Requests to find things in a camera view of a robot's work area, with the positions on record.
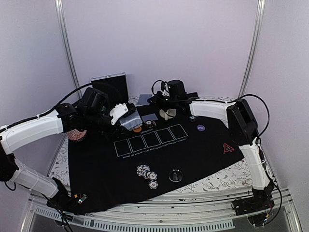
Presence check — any dealt card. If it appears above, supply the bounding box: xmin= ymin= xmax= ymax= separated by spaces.
xmin=141 ymin=114 xmax=158 ymax=122
xmin=138 ymin=94 xmax=152 ymax=105

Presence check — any orange big blind button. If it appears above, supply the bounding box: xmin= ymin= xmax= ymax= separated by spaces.
xmin=133 ymin=127 xmax=142 ymax=133

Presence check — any aluminium frame post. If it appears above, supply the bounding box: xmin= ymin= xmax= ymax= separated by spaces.
xmin=238 ymin=0 xmax=266 ymax=97
xmin=55 ymin=0 xmax=80 ymax=88

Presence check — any red brown chip stack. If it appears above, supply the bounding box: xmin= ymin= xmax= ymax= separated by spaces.
xmin=145 ymin=120 xmax=156 ymax=129

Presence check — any aluminium poker chip case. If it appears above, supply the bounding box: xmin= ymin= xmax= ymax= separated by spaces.
xmin=90 ymin=72 xmax=129 ymax=106

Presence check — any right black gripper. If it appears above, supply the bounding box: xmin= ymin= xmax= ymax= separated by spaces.
xmin=147 ymin=90 xmax=178 ymax=112

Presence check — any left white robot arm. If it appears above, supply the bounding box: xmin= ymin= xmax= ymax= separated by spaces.
xmin=0 ymin=84 xmax=128 ymax=210

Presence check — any purple small blind button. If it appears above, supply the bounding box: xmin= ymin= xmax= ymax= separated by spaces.
xmin=197 ymin=125 xmax=205 ymax=131

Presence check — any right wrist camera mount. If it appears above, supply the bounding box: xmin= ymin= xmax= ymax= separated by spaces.
xmin=161 ymin=81 xmax=169 ymax=97

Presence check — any blue patterned card deck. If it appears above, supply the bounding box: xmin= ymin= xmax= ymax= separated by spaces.
xmin=119 ymin=110 xmax=143 ymax=131

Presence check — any black poker table mat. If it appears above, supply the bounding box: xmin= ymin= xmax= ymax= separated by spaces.
xmin=68 ymin=115 xmax=243 ymax=214

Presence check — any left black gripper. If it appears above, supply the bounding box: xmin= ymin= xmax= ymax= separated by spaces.
xmin=84 ymin=109 xmax=132 ymax=141

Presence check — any red triangle black token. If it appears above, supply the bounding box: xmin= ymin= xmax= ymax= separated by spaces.
xmin=223 ymin=143 xmax=235 ymax=154

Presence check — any clear black dealer button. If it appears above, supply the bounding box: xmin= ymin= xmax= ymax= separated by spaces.
xmin=169 ymin=169 xmax=183 ymax=183

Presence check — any right aluminium frame post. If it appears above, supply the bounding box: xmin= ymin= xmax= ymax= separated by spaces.
xmin=238 ymin=0 xmax=266 ymax=97

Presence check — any front aluminium rail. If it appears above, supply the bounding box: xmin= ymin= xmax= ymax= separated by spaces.
xmin=23 ymin=186 xmax=300 ymax=232

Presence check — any left aluminium frame post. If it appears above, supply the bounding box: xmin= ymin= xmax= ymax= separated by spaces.
xmin=55 ymin=0 xmax=80 ymax=88

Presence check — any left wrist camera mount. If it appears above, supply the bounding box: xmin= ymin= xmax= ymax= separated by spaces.
xmin=109 ymin=103 xmax=128 ymax=125

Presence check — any cream ceramic mug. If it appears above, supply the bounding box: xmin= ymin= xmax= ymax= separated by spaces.
xmin=159 ymin=109 xmax=177 ymax=120

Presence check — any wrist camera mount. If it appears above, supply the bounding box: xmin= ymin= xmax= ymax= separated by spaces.
xmin=109 ymin=103 xmax=128 ymax=125
xmin=161 ymin=81 xmax=169 ymax=97

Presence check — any blue white chip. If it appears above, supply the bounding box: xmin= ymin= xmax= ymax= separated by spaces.
xmin=146 ymin=171 xmax=157 ymax=180
xmin=148 ymin=180 xmax=158 ymax=189

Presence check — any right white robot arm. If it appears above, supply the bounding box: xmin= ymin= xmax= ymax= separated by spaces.
xmin=147 ymin=80 xmax=275 ymax=212

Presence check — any small green circuit board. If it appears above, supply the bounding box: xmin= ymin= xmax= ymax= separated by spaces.
xmin=73 ymin=193 xmax=87 ymax=204

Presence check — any poker chip stack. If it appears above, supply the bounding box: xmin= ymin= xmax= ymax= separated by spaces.
xmin=137 ymin=165 xmax=150 ymax=179

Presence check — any teal chip stack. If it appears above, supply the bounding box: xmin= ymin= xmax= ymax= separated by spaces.
xmin=189 ymin=116 xmax=196 ymax=122

